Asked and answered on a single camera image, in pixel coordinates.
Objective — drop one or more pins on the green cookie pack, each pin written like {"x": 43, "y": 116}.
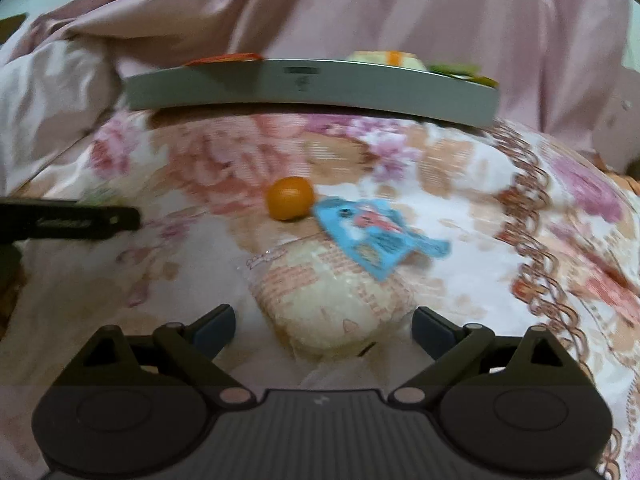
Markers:
{"x": 102, "y": 196}

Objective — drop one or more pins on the floral bed sheet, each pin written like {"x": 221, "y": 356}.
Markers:
{"x": 537, "y": 234}

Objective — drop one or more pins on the small orange mandarin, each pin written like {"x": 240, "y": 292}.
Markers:
{"x": 290, "y": 199}

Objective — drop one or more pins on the grey snack tray box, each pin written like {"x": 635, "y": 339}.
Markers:
{"x": 390, "y": 89}

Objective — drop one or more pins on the yellow orange bread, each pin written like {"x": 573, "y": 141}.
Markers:
{"x": 389, "y": 58}

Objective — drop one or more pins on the green yellow snack packet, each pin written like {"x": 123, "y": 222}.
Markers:
{"x": 468, "y": 72}

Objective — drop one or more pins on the light blue snack wrapper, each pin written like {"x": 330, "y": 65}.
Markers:
{"x": 373, "y": 234}

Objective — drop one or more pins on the pink satin quilt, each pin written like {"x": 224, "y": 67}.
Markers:
{"x": 556, "y": 61}

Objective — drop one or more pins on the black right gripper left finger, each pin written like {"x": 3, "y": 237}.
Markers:
{"x": 188, "y": 353}

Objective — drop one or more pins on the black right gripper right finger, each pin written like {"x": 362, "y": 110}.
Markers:
{"x": 454, "y": 350}

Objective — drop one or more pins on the red snack packet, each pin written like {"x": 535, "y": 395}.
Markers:
{"x": 227, "y": 58}

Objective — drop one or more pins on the round cake clear wrapper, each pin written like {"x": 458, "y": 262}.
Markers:
{"x": 320, "y": 301}

